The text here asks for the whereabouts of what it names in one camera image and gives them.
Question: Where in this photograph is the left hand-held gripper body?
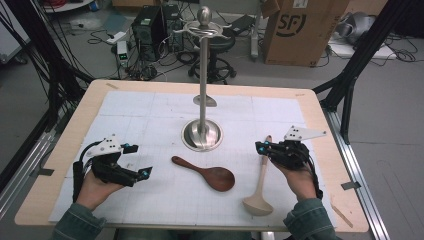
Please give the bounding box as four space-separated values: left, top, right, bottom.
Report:
85 134 138 188

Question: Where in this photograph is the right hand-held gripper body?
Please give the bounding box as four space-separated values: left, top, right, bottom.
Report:
266 125 328 170

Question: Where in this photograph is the beige ladle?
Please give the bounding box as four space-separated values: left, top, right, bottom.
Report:
242 134 274 217

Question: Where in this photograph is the steel utensil stand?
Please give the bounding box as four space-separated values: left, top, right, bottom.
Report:
173 5 234 153

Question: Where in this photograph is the person's left hand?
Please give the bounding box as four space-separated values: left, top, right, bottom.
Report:
76 171 125 211

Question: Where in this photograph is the person's right hand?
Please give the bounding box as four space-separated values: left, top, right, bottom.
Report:
273 162 318 202

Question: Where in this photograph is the white grid mat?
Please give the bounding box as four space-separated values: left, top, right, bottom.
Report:
48 90 338 229

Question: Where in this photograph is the brown wooden rice spoon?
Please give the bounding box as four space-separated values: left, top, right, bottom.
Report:
171 155 236 193

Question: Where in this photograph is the tan tape strip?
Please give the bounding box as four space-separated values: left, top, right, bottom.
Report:
329 203 354 229

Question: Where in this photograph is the white box with green display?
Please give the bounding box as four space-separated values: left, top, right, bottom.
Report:
116 40 130 69

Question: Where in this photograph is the grey metal stand leg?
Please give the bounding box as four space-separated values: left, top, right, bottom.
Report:
249 0 265 62

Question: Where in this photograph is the black stool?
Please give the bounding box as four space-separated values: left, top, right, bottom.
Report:
188 34 238 84

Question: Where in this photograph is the white power strip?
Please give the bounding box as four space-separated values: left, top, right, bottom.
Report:
106 31 128 45

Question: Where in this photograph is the white flat board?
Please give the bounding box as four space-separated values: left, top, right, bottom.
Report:
328 36 398 61

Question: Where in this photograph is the black computer tower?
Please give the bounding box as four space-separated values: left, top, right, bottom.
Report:
131 5 166 63
162 3 185 53

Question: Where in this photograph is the brown cardboard box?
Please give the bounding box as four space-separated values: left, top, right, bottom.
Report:
261 0 351 68

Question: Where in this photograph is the black flat box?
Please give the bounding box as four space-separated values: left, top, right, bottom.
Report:
229 14 256 36

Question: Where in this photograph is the grey rounded device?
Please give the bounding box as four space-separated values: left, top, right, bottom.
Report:
334 11 378 46

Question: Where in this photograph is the white round table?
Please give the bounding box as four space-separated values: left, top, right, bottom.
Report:
43 0 95 14

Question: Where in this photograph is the right hand-held gripper black cable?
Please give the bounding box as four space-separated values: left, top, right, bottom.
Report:
306 153 324 200

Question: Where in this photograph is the aluminium rail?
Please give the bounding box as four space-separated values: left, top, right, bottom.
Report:
0 131 56 218
321 108 391 240

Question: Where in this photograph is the tangle of black floor cables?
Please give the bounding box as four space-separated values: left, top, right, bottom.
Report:
126 49 188 82

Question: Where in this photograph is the black frame stand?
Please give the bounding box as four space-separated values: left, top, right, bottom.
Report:
0 0 94 134
313 0 424 145

